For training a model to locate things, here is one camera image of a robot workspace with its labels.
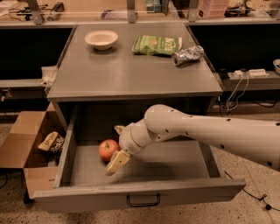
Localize brown cardboard box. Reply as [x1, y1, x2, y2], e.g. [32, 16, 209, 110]
[0, 103, 65, 199]

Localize snack bag in box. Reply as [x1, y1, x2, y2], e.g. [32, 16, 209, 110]
[38, 131, 64, 153]

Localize white power strip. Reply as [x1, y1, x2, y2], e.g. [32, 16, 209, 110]
[234, 69, 269, 78]

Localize black floor cable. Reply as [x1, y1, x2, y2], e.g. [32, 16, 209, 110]
[224, 170, 280, 213]

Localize pink stacked box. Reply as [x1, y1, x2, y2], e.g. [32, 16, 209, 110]
[198, 0, 229, 18]

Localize red apple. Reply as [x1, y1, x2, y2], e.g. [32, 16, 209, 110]
[98, 139, 120, 162]

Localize white paper bowl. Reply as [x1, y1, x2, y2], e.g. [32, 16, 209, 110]
[85, 30, 118, 51]

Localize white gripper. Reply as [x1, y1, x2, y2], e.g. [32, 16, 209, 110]
[106, 120, 158, 176]

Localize black drawer handle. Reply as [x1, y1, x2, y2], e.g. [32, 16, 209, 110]
[126, 193, 161, 207]

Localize white wall cables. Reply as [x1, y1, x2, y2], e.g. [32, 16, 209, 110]
[225, 73, 250, 113]

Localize crushed silver can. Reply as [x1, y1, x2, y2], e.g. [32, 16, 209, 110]
[171, 45, 204, 67]

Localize green chip bag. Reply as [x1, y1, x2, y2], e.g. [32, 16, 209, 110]
[132, 35, 182, 56]

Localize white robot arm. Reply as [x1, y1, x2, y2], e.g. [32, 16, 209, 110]
[106, 104, 280, 176]

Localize grey open drawer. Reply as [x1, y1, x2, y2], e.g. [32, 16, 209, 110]
[34, 105, 245, 213]

